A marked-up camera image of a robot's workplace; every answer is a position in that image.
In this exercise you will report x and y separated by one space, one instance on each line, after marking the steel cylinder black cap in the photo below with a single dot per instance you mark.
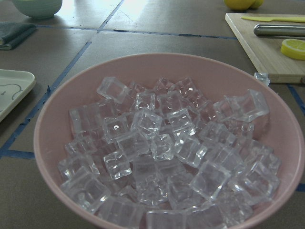
279 30

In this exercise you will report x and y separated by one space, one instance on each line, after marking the oval yellow lemon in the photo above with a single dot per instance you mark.
256 4

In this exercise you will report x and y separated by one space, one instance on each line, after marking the lemon half slice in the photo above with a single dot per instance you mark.
293 48

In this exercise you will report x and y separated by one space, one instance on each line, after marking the wooden cutting board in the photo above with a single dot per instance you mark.
264 52

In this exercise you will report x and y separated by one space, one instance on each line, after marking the grey folded cloth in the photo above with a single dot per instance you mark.
14 33

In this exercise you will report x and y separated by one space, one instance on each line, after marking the cream bear tray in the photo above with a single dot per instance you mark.
14 86

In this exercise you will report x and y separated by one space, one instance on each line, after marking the green bowl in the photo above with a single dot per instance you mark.
38 9

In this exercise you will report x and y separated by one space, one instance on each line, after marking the pink bowl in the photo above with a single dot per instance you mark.
216 79

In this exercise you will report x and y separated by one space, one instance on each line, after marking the round yellow lemon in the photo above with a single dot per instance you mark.
238 5

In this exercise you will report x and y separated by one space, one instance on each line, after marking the pile of clear ice cubes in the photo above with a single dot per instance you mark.
167 157

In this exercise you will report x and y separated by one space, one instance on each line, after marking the yellow plastic knife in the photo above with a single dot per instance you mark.
269 19

